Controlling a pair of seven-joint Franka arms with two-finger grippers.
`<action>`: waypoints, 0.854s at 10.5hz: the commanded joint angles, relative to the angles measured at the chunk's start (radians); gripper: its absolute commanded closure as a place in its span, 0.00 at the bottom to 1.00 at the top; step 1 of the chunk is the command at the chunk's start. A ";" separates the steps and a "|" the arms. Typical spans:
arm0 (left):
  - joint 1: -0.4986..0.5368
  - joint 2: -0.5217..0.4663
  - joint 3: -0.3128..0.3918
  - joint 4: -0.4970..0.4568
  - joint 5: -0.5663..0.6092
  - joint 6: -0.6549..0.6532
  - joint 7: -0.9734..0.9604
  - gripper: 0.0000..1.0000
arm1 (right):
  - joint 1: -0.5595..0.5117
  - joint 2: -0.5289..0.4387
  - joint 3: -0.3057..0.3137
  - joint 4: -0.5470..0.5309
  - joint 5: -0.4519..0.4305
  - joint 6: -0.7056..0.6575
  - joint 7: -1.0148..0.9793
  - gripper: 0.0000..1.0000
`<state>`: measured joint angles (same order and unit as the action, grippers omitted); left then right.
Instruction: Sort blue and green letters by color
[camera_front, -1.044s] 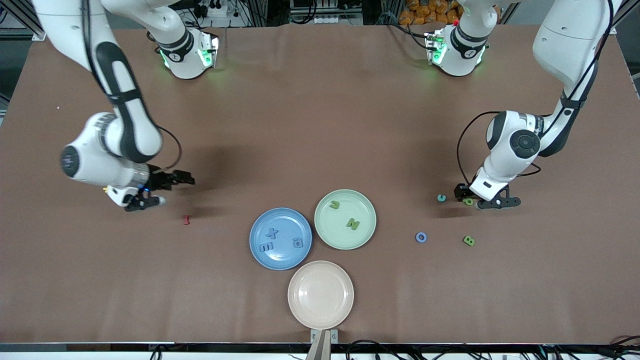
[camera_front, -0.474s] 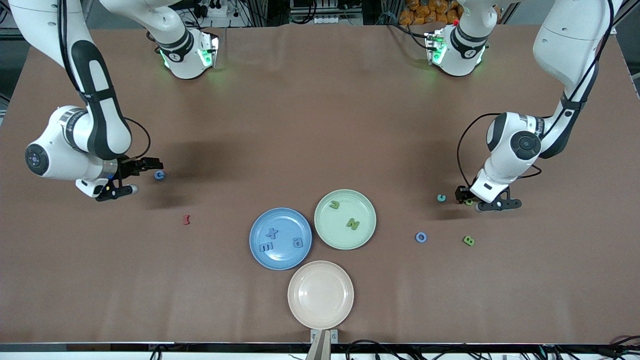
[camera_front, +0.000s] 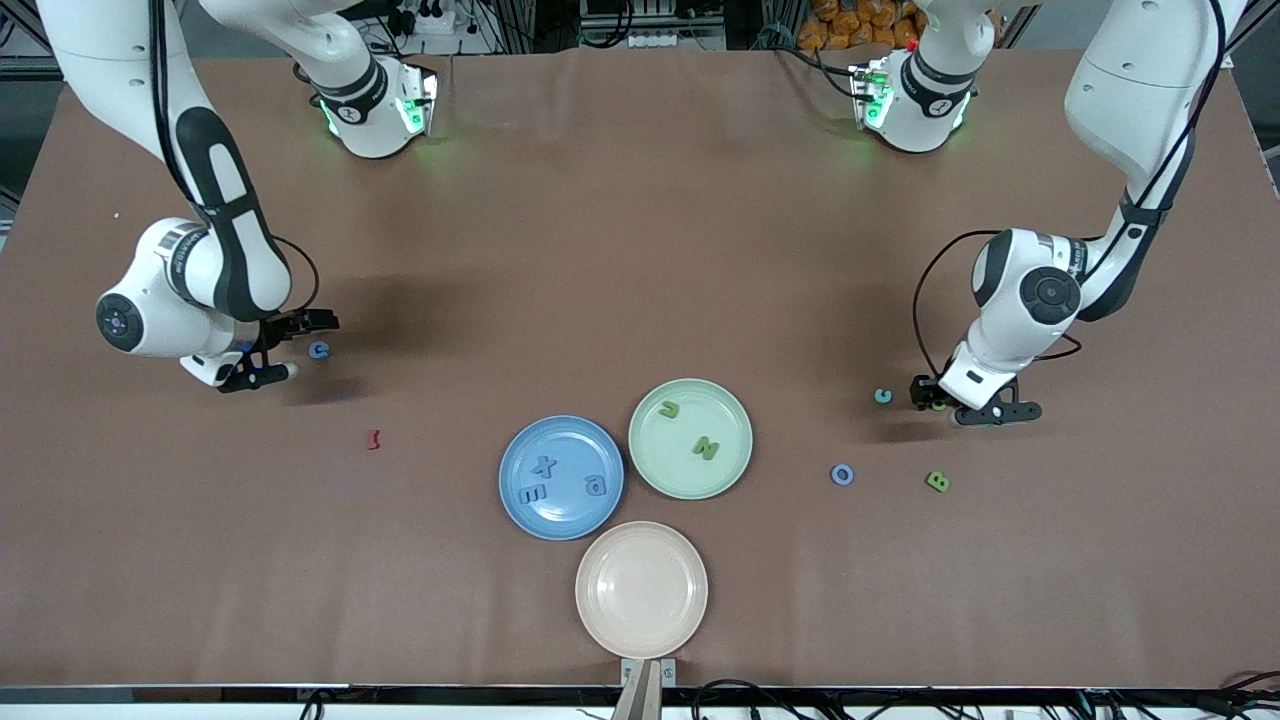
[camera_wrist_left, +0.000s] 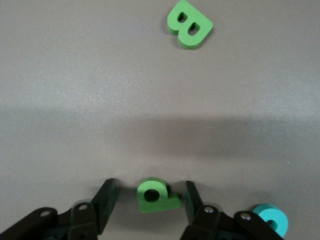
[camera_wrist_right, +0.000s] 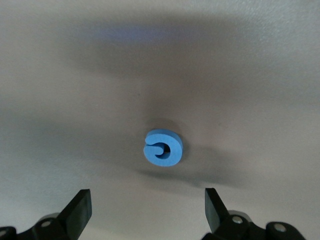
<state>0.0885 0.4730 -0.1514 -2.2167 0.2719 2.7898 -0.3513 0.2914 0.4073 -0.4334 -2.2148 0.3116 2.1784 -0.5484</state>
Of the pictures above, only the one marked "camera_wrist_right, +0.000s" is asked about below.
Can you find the blue foam capital letter G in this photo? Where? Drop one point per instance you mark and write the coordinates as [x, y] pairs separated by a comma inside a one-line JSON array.
[[175, 152]]

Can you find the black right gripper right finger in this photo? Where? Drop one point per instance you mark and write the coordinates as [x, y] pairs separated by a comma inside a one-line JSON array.
[[217, 220]]

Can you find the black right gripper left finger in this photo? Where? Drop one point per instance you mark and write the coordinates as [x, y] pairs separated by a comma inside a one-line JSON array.
[[75, 220]]

